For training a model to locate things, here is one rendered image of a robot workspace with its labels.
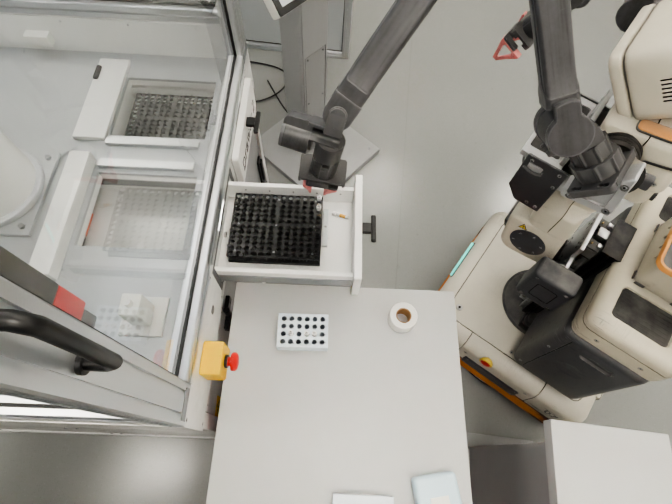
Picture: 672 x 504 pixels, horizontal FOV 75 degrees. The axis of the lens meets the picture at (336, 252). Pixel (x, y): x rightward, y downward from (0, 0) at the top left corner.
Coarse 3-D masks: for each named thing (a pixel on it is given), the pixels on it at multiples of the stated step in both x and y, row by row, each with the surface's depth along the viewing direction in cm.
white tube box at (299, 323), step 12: (288, 324) 107; (300, 324) 108; (312, 324) 108; (324, 324) 108; (288, 336) 106; (300, 336) 106; (312, 336) 106; (324, 336) 106; (288, 348) 106; (300, 348) 106; (312, 348) 106; (324, 348) 106
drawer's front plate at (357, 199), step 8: (360, 176) 111; (360, 184) 110; (360, 192) 109; (360, 200) 108; (360, 208) 107; (360, 216) 106; (352, 224) 116; (360, 224) 105; (352, 232) 114; (360, 232) 104; (352, 240) 113; (360, 240) 103; (352, 248) 111; (360, 248) 102; (352, 256) 110; (360, 256) 102; (352, 264) 108; (360, 264) 101; (352, 272) 106; (360, 272) 100; (352, 280) 105; (360, 280) 100; (352, 288) 105
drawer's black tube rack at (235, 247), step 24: (240, 216) 108; (264, 216) 112; (288, 216) 109; (312, 216) 109; (240, 240) 105; (264, 240) 106; (288, 240) 110; (312, 240) 106; (288, 264) 107; (312, 264) 107
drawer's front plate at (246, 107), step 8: (248, 80) 124; (248, 88) 122; (248, 96) 122; (240, 104) 120; (248, 104) 122; (240, 112) 119; (248, 112) 123; (240, 120) 117; (240, 128) 116; (248, 128) 124; (240, 136) 115; (240, 144) 114; (248, 144) 125; (240, 152) 114; (248, 152) 125; (232, 160) 112; (240, 160) 115; (240, 168) 116; (240, 176) 119
